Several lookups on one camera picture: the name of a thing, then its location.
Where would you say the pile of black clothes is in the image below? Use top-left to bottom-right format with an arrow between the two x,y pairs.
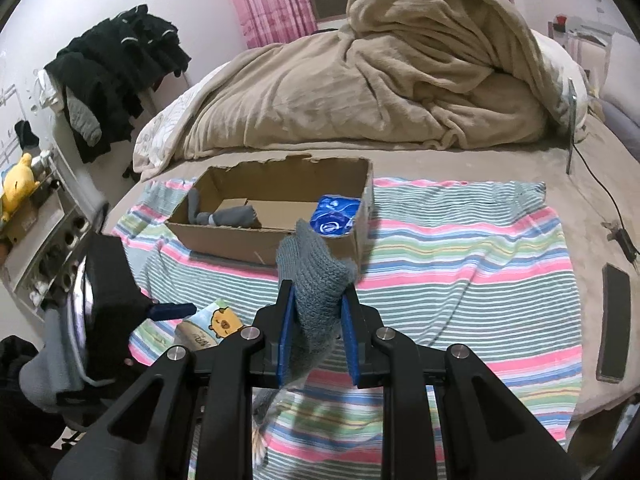
44,4 -> 192,163

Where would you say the bed with beige sheet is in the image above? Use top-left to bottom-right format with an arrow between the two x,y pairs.
115,30 -> 640,456

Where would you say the grey garment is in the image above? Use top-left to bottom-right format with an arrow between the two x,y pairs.
66,92 -> 103,147

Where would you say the striped towel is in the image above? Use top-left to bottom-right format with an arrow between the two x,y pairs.
112,177 -> 583,480

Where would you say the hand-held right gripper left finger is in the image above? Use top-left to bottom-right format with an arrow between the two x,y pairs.
52,279 -> 301,480

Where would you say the black charger plug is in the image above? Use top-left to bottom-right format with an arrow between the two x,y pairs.
602,221 -> 640,263

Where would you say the cluttered white shelf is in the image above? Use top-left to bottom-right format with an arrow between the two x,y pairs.
0,180 -> 108,311

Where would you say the white pillow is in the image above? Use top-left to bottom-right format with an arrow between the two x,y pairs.
530,30 -> 591,141

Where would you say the black cable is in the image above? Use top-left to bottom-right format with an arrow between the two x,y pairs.
572,142 -> 626,231

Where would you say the black hanging sock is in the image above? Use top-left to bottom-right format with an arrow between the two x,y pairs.
14,120 -> 40,150

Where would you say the white patterned quilt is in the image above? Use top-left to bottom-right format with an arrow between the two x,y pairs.
132,60 -> 236,181

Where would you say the yellow plush toy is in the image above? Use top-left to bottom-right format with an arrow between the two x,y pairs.
0,152 -> 38,223

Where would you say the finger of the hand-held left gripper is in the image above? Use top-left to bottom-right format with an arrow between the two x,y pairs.
149,302 -> 197,321

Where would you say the blue plastic packet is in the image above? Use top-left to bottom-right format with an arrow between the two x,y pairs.
310,194 -> 362,236

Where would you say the thin grey upright panel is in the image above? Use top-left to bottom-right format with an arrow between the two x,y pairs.
565,77 -> 578,176

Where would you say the black smartphone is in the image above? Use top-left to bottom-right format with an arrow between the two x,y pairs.
596,262 -> 632,383

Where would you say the dark grey sock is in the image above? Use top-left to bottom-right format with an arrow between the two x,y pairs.
187,190 -> 261,230

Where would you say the cartoon print tissue packet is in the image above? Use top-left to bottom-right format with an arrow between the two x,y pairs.
172,299 -> 248,352

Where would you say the grey knitted sock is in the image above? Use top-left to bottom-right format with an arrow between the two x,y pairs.
276,218 -> 360,386

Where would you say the beige fleece blanket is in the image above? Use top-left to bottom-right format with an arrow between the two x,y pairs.
182,0 -> 576,161

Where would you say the cluttered side table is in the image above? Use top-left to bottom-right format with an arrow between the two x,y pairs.
547,14 -> 640,111

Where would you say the cardboard box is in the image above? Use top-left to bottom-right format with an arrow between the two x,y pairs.
165,154 -> 375,268

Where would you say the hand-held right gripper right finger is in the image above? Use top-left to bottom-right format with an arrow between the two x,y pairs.
340,285 -> 583,480

